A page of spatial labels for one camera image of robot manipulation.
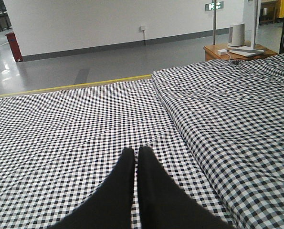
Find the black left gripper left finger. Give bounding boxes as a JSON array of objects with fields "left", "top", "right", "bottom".
[{"left": 50, "top": 148, "right": 135, "bottom": 229}]

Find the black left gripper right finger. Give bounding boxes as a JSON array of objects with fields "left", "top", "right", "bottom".
[{"left": 137, "top": 146, "right": 231, "bottom": 229}]

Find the fine checkered bed sheet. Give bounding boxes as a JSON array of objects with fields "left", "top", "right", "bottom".
[{"left": 0, "top": 80, "right": 231, "bottom": 229}]

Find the white desk lamp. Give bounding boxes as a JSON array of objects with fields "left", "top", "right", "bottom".
[{"left": 228, "top": 0, "right": 265, "bottom": 57}]

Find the large checkered quilt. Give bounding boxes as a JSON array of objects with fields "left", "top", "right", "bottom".
[{"left": 152, "top": 54, "right": 284, "bottom": 229}]

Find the wooden nightstand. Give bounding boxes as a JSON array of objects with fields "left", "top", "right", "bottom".
[{"left": 203, "top": 43, "right": 278, "bottom": 61}]

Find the small white charger box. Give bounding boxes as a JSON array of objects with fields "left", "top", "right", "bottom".
[{"left": 217, "top": 49, "right": 228, "bottom": 56}]

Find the white cylindrical speaker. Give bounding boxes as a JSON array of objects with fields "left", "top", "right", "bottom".
[{"left": 228, "top": 22, "right": 245, "bottom": 47}]

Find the red floor cabinet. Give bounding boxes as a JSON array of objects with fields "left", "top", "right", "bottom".
[{"left": 5, "top": 32, "right": 23, "bottom": 62}]

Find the green exit sign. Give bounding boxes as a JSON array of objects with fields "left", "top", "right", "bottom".
[{"left": 205, "top": 1, "right": 224, "bottom": 11}]

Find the metal pole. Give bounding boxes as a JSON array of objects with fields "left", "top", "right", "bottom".
[{"left": 212, "top": 9, "right": 217, "bottom": 45}]

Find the white wall socket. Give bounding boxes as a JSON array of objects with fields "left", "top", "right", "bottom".
[{"left": 139, "top": 25, "right": 146, "bottom": 31}]

